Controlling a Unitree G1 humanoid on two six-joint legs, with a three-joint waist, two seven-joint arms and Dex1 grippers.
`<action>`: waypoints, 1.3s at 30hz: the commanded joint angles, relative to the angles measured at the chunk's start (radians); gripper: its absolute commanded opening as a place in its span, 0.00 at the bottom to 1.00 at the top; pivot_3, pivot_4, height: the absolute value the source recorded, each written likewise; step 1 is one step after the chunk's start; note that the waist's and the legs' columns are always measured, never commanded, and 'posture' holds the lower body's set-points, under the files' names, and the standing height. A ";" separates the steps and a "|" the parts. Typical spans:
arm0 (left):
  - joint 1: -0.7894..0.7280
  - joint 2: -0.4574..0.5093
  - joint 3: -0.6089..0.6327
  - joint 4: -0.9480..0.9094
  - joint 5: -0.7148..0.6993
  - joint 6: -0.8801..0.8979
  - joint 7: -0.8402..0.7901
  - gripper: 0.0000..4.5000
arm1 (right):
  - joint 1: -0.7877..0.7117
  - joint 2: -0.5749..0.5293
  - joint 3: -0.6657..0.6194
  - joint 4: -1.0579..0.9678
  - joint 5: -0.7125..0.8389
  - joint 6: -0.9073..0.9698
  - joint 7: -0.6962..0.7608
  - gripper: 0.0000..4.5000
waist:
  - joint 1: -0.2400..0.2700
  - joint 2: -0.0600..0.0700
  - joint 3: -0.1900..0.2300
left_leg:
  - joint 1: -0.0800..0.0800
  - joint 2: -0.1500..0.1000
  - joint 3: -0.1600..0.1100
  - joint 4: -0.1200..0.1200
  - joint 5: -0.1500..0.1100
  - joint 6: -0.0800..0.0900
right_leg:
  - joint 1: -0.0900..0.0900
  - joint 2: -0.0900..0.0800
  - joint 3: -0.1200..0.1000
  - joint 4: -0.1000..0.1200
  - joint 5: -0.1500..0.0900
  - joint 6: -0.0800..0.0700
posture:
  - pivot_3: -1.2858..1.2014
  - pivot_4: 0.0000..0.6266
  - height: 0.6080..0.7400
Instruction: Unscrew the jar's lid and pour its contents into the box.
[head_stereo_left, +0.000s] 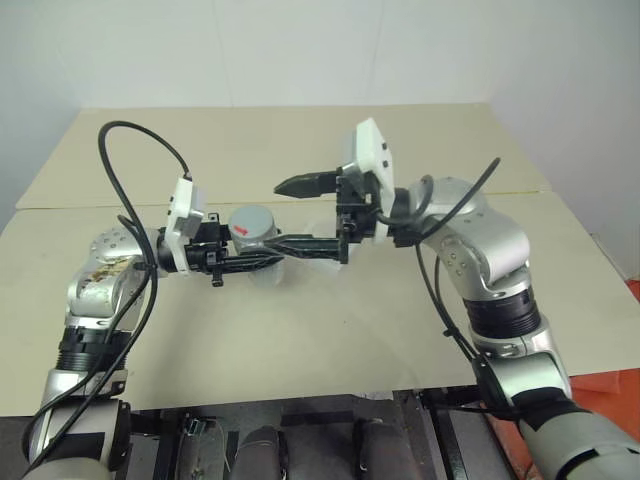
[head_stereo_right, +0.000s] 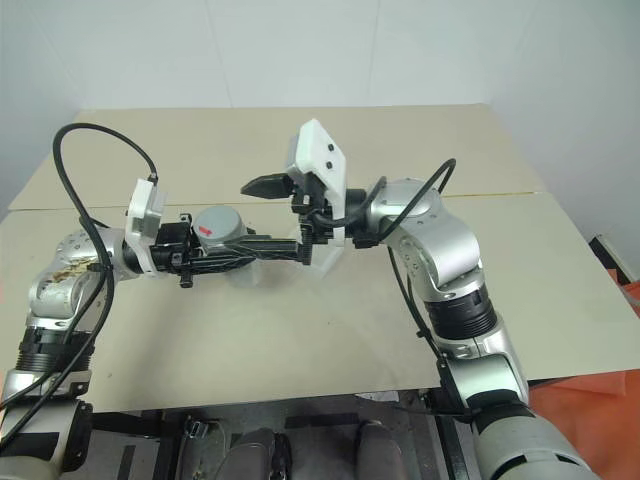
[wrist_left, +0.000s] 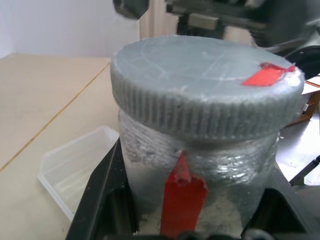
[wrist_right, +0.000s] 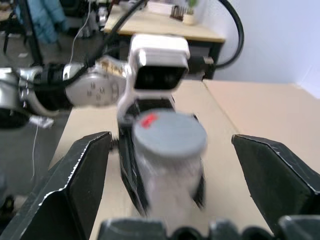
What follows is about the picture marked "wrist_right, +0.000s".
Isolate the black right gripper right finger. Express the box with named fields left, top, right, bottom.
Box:
left=231, top=134, right=320, bottom=237

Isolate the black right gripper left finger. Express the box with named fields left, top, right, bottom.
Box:
left=0, top=131, right=112, bottom=240

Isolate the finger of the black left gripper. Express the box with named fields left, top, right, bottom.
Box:
left=118, top=122, right=150, bottom=217
left=191, top=172, right=207, bottom=211

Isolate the clear plastic jar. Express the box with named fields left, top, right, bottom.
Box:
left=136, top=147, right=206, bottom=235

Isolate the grey jar lid red mark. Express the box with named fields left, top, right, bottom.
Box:
left=131, top=111, right=209, bottom=159

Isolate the white box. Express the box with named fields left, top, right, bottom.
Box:
left=146, top=1, right=176, bottom=15

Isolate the wooden desk in background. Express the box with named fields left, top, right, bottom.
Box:
left=103, top=6, right=227, bottom=81

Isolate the potted plant white pot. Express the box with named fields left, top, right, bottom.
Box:
left=182, top=0, right=201, bottom=26

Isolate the dark brown desk organizer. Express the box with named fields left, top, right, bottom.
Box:
left=169, top=5, right=185, bottom=20

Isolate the blue jacket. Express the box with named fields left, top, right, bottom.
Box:
left=14, top=0, right=69, bottom=45

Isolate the black stand pole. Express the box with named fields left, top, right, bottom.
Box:
left=18, top=0, right=44, bottom=66

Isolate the thin white hanging cable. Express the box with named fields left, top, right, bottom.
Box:
left=31, top=124, right=40, bottom=177

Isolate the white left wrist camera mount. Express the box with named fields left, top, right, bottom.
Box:
left=117, top=34, right=191, bottom=126

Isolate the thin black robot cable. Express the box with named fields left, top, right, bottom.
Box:
left=83, top=0, right=147, bottom=70

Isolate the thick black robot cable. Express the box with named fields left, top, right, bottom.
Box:
left=189, top=0, right=245, bottom=76

